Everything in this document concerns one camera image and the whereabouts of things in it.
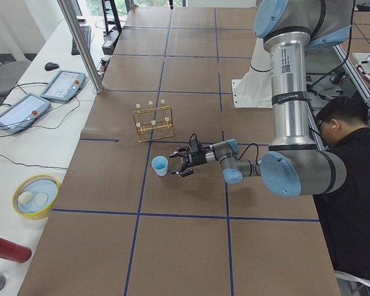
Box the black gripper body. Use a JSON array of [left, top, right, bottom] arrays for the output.
[[187, 149, 215, 167]]

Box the light blue plastic cup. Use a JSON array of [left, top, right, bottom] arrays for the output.
[[151, 155, 168, 176]]

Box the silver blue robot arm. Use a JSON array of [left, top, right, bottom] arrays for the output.
[[175, 1, 355, 197]]

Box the far teach pendant tablet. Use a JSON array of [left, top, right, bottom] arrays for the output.
[[40, 70, 86, 102]]

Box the teach pendant tablet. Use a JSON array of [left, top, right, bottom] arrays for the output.
[[0, 93, 51, 134], [40, 70, 86, 102]]

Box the black keyboard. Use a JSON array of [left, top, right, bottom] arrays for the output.
[[70, 25, 93, 56]]

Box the black computer mouse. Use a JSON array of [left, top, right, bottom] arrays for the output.
[[44, 62, 59, 72]]

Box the person in black shirt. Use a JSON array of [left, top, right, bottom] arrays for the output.
[[314, 96, 370, 280]]

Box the near teach pendant tablet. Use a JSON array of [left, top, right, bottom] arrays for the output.
[[0, 93, 51, 134]]

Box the red cylindrical bottle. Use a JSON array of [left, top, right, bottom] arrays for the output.
[[0, 237, 32, 263]]

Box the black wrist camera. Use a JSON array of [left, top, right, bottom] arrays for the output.
[[189, 133, 202, 152]]

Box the gold wire cup holder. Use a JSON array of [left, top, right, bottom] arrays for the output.
[[132, 99, 175, 142]]

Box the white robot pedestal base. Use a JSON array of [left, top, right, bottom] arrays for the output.
[[232, 38, 272, 109]]

